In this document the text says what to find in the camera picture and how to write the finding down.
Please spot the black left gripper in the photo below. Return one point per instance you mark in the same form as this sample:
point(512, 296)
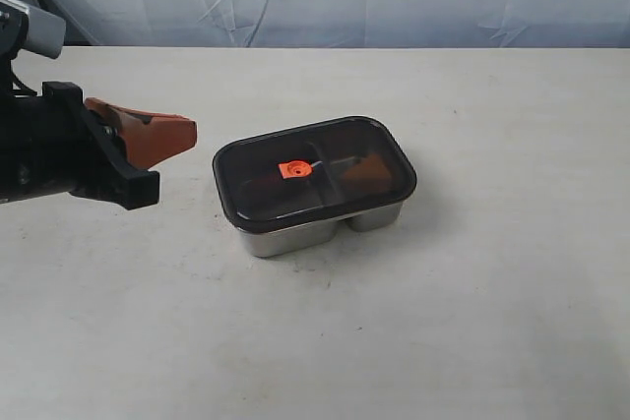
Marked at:
point(72, 153)

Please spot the dark transparent lid orange seal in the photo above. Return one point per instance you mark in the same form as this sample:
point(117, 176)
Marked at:
point(319, 151)

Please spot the red toy sausage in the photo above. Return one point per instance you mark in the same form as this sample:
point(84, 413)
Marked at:
point(271, 183)

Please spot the yellow toy cheese wedge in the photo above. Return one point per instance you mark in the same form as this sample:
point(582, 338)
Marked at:
point(369, 175)

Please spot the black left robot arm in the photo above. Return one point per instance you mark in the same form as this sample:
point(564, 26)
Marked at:
point(15, 147)

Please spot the steel two-compartment lunch box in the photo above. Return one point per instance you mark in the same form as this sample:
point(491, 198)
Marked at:
point(308, 213)

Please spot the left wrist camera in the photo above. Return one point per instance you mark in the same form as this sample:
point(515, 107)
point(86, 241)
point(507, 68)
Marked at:
point(25, 26)

